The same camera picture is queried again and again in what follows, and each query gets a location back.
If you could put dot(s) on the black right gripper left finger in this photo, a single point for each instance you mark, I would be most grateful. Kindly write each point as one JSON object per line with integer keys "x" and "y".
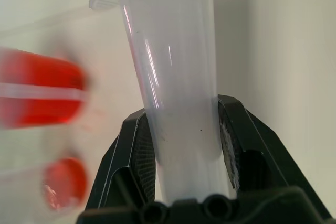
{"x": 123, "y": 161}

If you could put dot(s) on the clear plastic syringe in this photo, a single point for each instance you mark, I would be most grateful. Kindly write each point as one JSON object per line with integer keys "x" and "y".
{"x": 178, "y": 82}

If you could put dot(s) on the clear cup of red liquid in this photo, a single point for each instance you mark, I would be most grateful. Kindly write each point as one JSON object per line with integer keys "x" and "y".
{"x": 36, "y": 90}

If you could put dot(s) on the clear cup with red bottom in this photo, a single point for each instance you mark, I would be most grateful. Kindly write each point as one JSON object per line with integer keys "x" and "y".
{"x": 61, "y": 179}

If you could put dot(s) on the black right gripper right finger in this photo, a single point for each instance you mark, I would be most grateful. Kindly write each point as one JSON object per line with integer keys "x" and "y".
{"x": 257, "y": 155}

